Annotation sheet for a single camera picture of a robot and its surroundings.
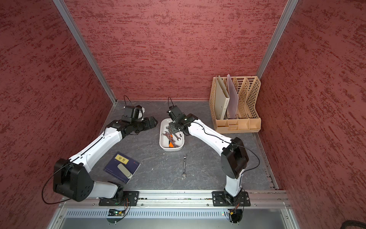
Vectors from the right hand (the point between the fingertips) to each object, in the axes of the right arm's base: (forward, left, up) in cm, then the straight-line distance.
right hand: (177, 127), depth 86 cm
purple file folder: (+13, -35, +11) cm, 39 cm away
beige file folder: (+12, -28, +12) cm, 33 cm away
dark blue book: (-20, +39, -12) cm, 46 cm away
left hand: (0, +15, +2) cm, 16 cm away
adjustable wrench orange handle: (-3, +5, -14) cm, 15 cm away
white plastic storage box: (-1, +7, -15) cm, 16 cm away
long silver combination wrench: (-24, -4, -16) cm, 29 cm away
